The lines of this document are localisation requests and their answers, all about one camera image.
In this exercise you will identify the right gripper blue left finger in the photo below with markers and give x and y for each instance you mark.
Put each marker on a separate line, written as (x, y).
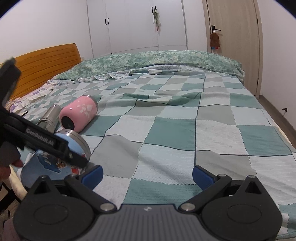
(92, 177)

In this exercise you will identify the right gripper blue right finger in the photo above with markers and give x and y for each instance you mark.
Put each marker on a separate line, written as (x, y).
(202, 177)

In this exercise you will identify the pink steel cup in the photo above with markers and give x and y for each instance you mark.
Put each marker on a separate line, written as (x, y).
(79, 113)

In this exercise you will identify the person's left hand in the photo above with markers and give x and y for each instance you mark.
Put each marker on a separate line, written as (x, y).
(6, 171)

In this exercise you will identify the purple floral pillow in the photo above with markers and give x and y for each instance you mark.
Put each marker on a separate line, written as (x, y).
(18, 104)

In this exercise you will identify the silver steel bottle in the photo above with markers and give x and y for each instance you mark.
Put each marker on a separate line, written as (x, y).
(50, 119)

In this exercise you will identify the checkered green bed blanket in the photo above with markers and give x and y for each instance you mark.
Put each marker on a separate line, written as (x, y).
(153, 126)

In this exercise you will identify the orange wooden headboard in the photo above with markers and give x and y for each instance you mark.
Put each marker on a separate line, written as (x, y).
(39, 66)

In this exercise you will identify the green floral duvet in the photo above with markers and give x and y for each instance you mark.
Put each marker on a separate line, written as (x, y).
(128, 61)

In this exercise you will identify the white wardrobe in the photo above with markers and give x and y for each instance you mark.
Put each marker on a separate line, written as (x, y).
(127, 26)

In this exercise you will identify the beige wooden door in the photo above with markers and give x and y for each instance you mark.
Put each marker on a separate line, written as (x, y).
(239, 28)

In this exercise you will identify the green hanging wardrobe ornament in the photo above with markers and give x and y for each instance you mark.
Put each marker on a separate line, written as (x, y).
(156, 20)

